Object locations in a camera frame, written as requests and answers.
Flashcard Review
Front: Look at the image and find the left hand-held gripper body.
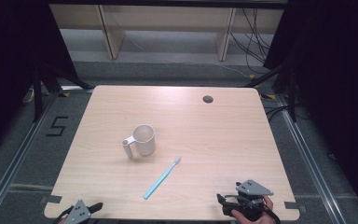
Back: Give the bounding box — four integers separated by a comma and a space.
62, 199, 93, 224

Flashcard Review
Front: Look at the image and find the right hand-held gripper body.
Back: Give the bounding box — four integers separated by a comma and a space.
228, 178, 275, 222

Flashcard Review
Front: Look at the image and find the light blue toothbrush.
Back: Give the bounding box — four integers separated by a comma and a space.
143, 156, 182, 201

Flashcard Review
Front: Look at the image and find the white cup with handle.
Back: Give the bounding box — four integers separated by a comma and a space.
121, 124, 157, 160

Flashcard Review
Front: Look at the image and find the person's right hand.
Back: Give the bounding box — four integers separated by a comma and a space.
230, 195, 276, 224

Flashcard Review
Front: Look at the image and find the black metal stand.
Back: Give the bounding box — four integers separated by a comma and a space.
243, 61, 299, 123
32, 63, 95, 123

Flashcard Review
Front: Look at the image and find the black curtain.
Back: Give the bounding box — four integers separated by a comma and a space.
262, 0, 358, 218
0, 0, 80, 161

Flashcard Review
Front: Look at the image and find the beige wooden desk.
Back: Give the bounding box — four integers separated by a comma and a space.
48, 3, 285, 62

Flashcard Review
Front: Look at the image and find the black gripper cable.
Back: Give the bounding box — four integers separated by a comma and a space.
53, 205, 75, 224
263, 205, 282, 224

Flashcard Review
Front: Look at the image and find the aluminium floor rail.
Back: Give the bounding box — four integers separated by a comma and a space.
260, 92, 348, 224
0, 86, 93, 224

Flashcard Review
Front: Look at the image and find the black floor cable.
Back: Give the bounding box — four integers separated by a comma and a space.
264, 104, 313, 123

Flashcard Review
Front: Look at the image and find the bundle of black cables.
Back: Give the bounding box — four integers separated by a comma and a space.
229, 7, 276, 76

